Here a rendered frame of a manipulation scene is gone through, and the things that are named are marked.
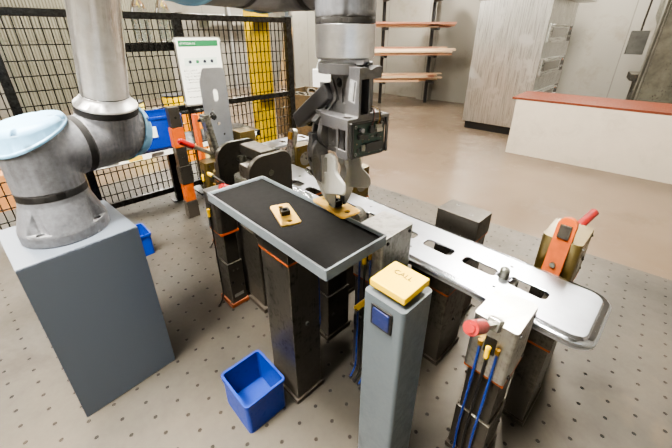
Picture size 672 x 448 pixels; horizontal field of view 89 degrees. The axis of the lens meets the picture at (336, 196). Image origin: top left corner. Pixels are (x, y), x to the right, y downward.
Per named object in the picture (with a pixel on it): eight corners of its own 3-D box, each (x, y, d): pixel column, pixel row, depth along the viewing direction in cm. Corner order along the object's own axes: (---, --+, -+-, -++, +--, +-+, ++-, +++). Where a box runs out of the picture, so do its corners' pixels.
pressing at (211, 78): (234, 145, 159) (224, 66, 144) (210, 150, 151) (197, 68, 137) (233, 144, 159) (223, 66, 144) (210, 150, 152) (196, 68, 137)
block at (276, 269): (323, 382, 83) (320, 221, 64) (297, 405, 78) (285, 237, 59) (298, 357, 90) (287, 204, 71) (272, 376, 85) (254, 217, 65)
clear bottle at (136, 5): (155, 42, 154) (144, -9, 146) (139, 42, 150) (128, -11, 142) (150, 42, 158) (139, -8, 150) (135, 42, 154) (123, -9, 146)
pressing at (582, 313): (617, 295, 69) (619, 289, 69) (589, 362, 55) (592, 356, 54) (250, 148, 159) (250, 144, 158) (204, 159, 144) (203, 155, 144)
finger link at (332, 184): (336, 223, 49) (340, 161, 45) (313, 207, 53) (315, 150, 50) (353, 218, 51) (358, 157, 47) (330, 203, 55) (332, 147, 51)
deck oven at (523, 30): (537, 141, 519) (579, -22, 429) (458, 127, 595) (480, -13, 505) (562, 122, 630) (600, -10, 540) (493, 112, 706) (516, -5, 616)
